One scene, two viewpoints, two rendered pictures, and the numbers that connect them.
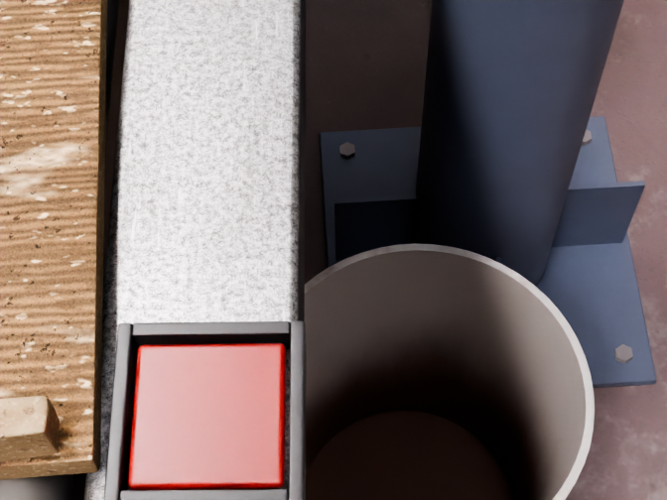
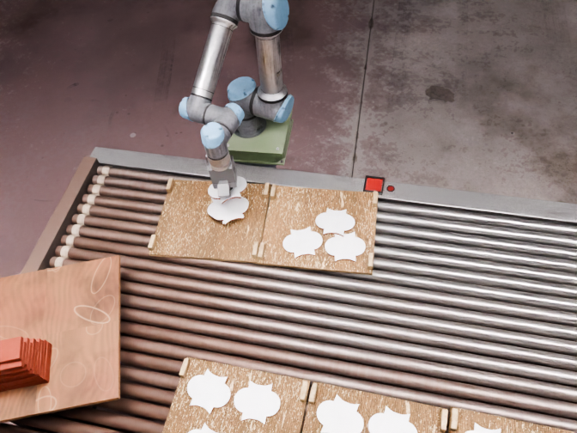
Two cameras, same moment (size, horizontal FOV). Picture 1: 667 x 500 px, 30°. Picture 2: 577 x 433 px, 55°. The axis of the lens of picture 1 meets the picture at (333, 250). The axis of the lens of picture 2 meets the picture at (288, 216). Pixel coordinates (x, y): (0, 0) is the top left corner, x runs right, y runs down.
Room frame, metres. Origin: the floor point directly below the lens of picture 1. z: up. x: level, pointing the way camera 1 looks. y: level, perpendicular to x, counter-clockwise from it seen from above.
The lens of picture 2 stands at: (0.11, 1.37, 2.65)
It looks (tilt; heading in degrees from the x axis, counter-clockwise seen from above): 55 degrees down; 288
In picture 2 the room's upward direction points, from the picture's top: 8 degrees counter-clockwise
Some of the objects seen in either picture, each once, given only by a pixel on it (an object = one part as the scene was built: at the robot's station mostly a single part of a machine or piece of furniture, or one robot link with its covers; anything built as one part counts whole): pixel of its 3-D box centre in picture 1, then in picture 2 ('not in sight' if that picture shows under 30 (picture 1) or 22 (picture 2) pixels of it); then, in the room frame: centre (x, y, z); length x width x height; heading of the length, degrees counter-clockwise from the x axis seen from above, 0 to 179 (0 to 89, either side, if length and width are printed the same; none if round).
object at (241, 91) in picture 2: not in sight; (244, 96); (0.73, -0.18, 1.11); 0.13 x 0.12 x 0.14; 166
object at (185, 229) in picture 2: not in sight; (211, 219); (0.77, 0.30, 0.93); 0.41 x 0.35 x 0.02; 4
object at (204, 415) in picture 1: (209, 418); (373, 185); (0.18, 0.05, 0.92); 0.06 x 0.06 x 0.01; 89
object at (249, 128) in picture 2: not in sight; (246, 116); (0.73, -0.18, 1.00); 0.15 x 0.15 x 0.10
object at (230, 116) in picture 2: not in sight; (224, 118); (0.69, 0.13, 1.31); 0.11 x 0.11 x 0.08; 76
